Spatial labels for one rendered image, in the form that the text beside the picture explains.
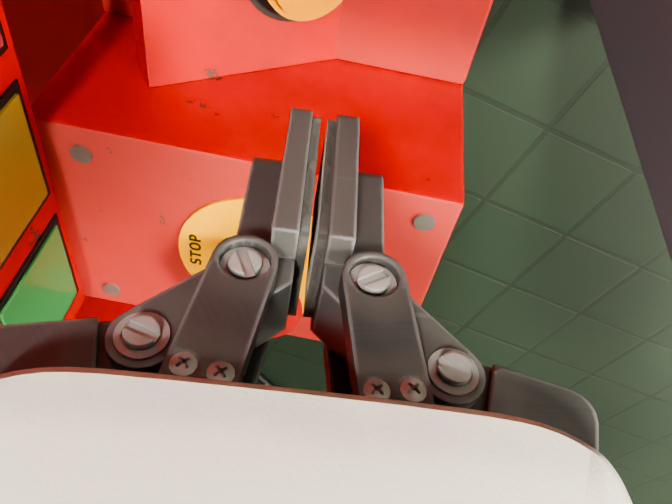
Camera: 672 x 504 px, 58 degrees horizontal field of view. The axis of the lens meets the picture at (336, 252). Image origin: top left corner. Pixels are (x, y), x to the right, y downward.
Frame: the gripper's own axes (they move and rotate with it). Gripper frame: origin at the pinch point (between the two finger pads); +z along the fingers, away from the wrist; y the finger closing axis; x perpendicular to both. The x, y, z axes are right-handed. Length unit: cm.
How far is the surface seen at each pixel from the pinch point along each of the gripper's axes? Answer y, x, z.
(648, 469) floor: 128, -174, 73
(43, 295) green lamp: -9.8, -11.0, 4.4
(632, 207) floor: 66, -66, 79
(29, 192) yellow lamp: -9.7, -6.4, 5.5
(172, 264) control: -5.3, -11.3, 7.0
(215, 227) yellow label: -3.4, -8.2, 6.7
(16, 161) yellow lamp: -9.7, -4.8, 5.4
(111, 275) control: -8.2, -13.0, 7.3
